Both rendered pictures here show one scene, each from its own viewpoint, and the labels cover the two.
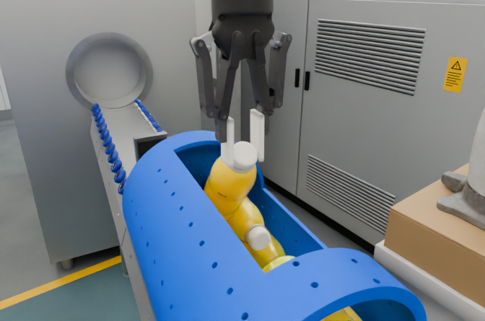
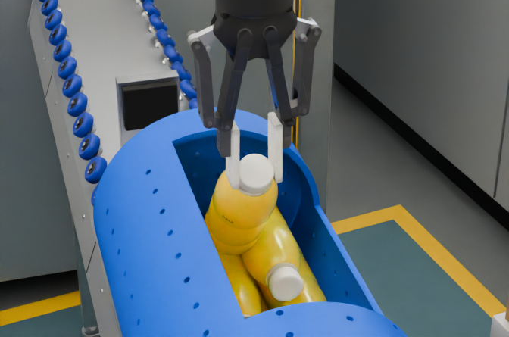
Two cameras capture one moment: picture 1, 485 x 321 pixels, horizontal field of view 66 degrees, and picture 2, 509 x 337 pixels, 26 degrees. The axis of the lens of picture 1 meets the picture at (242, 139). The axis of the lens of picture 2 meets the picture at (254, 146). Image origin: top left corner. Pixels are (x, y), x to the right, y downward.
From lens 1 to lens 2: 0.65 m
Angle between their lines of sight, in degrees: 12
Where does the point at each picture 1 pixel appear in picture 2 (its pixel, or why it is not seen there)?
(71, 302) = not seen: outside the picture
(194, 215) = (184, 244)
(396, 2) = not seen: outside the picture
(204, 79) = (201, 84)
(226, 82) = (229, 87)
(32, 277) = not seen: outside the picture
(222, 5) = (225, 4)
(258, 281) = (235, 326)
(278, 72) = (303, 73)
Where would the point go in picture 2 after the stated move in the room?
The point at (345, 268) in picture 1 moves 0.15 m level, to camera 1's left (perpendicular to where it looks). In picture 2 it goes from (332, 324) to (173, 305)
